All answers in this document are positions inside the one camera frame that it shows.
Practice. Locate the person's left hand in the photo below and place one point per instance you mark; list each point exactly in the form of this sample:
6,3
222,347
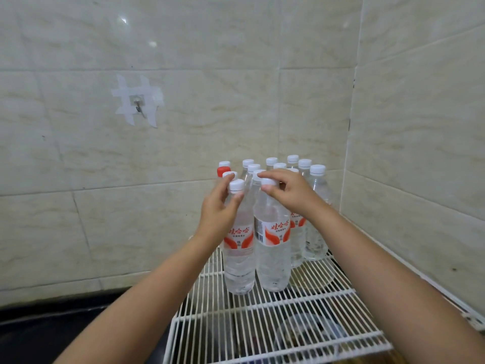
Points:
214,219

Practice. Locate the white tape strips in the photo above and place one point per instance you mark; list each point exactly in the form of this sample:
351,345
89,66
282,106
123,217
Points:
149,94

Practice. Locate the person's right hand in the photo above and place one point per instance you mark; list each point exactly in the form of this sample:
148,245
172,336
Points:
297,195

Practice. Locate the person's left forearm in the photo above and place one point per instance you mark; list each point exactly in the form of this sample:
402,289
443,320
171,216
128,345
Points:
151,303

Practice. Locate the clear plastic water bottle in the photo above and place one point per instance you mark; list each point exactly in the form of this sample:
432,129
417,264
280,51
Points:
238,269
272,261

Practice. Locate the person's left thumb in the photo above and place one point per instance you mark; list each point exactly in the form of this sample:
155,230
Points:
235,206

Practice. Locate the red cap water bottle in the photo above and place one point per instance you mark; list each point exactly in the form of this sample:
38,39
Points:
223,171

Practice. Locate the metal wall hook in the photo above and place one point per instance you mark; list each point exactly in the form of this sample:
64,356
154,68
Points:
138,105

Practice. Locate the person's right thumb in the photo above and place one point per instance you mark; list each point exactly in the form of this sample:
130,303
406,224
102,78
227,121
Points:
271,193

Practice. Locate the person's right forearm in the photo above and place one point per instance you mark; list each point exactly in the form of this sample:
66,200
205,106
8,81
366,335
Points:
386,291

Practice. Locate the group of water bottles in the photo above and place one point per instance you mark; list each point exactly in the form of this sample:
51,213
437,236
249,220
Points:
314,238

